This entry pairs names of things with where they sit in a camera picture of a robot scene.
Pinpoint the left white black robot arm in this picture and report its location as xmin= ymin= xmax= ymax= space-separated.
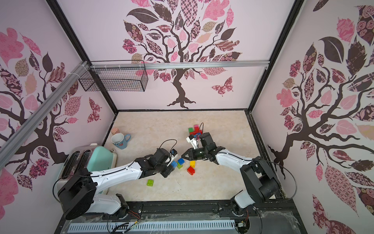
xmin=57 ymin=148 xmax=178 ymax=220

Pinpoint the mint chrome toaster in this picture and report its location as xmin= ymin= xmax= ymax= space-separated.
xmin=54 ymin=143 xmax=117 ymax=192

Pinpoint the aluminium frame rail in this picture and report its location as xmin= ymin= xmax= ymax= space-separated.
xmin=90 ymin=60 xmax=270 ymax=70
xmin=1 ymin=61 xmax=89 ymax=168

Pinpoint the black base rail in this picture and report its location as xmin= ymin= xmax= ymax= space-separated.
xmin=62 ymin=198 xmax=296 ymax=218

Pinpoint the red long brick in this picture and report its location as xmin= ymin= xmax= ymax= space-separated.
xmin=190 ymin=131 xmax=202 ymax=136

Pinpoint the white slotted cable duct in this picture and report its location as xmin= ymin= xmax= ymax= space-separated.
xmin=64 ymin=220 xmax=236 ymax=234

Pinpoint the black wire basket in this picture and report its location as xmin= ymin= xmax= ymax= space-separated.
xmin=79 ymin=60 xmax=148 ymax=92

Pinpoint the lime square brick front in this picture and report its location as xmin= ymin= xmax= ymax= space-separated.
xmin=147 ymin=179 xmax=154 ymax=187

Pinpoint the small pink cup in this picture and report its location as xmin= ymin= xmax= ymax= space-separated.
xmin=111 ymin=128 xmax=120 ymax=135

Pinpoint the aluminium frame rail back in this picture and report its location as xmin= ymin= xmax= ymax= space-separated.
xmin=90 ymin=60 xmax=270 ymax=70

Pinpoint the blue floral mug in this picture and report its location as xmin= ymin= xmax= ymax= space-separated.
xmin=111 ymin=133 xmax=131 ymax=150

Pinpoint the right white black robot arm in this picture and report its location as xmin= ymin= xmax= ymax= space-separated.
xmin=182 ymin=132 xmax=281 ymax=214

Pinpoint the aluminium frame rail left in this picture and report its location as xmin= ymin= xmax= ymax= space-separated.
xmin=1 ymin=61 xmax=89 ymax=168

